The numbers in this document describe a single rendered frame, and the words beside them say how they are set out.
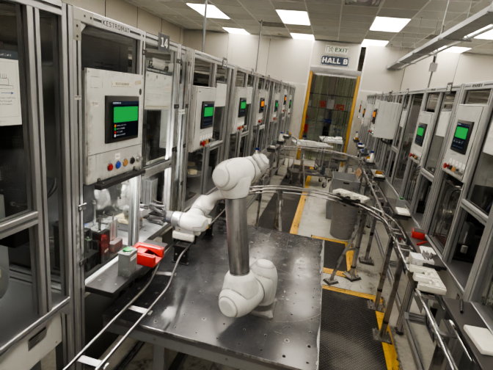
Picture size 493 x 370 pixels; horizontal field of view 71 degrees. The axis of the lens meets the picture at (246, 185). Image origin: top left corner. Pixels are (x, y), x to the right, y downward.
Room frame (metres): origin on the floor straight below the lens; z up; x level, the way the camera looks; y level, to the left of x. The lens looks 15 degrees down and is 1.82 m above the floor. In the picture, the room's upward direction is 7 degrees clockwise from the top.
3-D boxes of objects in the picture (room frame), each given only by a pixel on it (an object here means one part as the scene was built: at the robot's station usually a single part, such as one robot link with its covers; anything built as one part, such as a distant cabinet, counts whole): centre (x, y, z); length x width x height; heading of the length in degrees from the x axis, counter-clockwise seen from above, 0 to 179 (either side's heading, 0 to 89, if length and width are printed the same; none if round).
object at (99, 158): (1.56, 0.72, 1.60); 0.42 x 0.29 x 0.46; 168
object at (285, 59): (10.42, 0.49, 1.65); 3.78 x 0.08 x 3.30; 78
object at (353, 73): (9.89, -2.03, 1.31); 1.36 x 0.10 x 2.62; 78
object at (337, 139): (8.47, -1.94, 0.48); 0.84 x 0.58 x 0.97; 176
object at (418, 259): (2.02, -1.16, 0.92); 0.13 x 0.10 x 0.09; 78
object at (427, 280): (1.91, -1.14, 0.84); 0.37 x 0.14 x 0.10; 168
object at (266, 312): (1.67, -0.15, 0.71); 0.22 x 0.18 x 0.06; 168
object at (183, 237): (2.20, 0.33, 0.84); 0.36 x 0.14 x 0.10; 168
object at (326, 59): (9.85, -1.96, 2.82); 0.75 x 0.04 x 0.25; 78
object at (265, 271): (1.65, -0.14, 0.85); 0.18 x 0.16 x 0.22; 147
